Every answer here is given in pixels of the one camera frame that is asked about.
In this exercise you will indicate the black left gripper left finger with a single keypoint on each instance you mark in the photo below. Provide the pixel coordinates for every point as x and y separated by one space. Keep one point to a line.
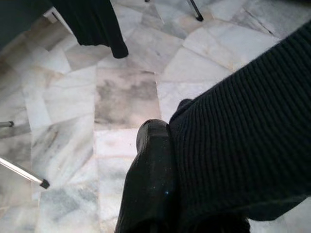
150 170

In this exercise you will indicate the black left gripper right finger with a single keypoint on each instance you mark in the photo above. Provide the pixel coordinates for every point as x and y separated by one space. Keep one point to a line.
218 224

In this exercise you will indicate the black tv console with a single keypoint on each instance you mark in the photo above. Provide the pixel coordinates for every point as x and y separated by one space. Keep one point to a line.
17 21

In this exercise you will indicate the black shirt with red stripe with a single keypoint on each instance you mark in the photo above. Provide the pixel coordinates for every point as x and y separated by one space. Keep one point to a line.
243 133

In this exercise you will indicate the black fonemax logo shirt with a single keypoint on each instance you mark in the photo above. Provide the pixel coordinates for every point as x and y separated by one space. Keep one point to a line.
97 24

